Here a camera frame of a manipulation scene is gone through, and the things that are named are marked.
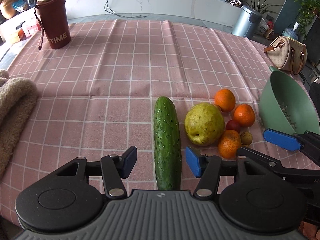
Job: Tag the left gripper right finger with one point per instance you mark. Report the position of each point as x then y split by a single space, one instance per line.
207 169

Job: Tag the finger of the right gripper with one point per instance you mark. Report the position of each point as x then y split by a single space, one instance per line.
294 176
307 143

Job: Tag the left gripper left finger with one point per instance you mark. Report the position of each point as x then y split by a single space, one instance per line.
114 168

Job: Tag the orange tangerine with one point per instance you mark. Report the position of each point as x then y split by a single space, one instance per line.
229 143
244 115
225 99

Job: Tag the yellow-green pear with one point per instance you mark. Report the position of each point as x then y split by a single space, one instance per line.
204 124

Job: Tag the small red tomato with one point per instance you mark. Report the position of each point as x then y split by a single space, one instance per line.
233 125

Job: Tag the green cucumber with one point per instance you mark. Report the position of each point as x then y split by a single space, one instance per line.
167 144

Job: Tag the green colander bowl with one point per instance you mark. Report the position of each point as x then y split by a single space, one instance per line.
284 106

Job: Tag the dark grey cushion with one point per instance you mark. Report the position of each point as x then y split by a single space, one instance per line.
314 93

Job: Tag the pink checked tablecloth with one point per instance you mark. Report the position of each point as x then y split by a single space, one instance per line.
97 94

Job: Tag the beige patterned handbag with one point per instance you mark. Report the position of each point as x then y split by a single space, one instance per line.
287 54

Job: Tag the blue water jug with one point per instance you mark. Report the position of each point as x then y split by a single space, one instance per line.
291 32

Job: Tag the beige fuzzy garment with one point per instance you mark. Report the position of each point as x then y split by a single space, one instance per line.
18 99

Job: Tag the hanging ivy plant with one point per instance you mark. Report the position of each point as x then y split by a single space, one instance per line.
308 10

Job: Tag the grey metal trash bin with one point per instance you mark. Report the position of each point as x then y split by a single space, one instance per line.
247 23

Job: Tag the tall leafy plant right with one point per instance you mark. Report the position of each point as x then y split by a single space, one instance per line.
261 6

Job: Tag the red storage boxes low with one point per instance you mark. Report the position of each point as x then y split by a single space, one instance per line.
27 29

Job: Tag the dark red TIME tumbler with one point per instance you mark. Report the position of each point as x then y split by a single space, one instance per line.
52 18

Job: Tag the white marble TV cabinet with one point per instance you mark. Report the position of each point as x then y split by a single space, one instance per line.
205 13

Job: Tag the orange vase dried flowers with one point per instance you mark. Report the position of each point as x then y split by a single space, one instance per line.
7 9

